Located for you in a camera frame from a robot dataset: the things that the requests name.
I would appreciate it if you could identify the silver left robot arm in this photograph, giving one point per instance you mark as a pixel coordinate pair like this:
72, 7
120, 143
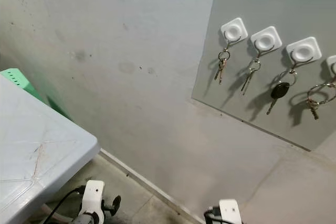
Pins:
89, 219

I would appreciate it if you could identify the white plastic folding table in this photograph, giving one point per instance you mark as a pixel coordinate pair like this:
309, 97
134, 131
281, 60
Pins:
37, 140

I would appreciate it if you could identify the green plastic stool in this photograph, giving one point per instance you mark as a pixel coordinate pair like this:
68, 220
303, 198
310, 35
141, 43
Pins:
18, 78

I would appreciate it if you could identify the small brass key set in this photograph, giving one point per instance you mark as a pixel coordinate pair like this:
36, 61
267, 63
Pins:
221, 67

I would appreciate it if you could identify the silver key set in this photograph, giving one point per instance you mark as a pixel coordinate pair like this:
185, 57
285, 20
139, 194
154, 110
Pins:
249, 76

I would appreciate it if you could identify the black car key set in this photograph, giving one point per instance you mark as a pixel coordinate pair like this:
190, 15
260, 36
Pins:
280, 90

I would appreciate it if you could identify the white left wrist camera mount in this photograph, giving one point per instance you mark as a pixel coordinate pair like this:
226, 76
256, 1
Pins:
93, 193

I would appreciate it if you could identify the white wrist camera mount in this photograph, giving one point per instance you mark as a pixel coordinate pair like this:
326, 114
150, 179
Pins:
93, 193
231, 211

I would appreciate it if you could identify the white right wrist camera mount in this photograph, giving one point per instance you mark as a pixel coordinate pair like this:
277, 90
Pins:
231, 211

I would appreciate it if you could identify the white square wall hook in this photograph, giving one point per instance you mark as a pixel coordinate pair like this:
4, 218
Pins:
333, 65
234, 30
303, 51
266, 39

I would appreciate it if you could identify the grey wall board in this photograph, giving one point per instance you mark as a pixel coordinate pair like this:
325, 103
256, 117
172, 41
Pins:
294, 9

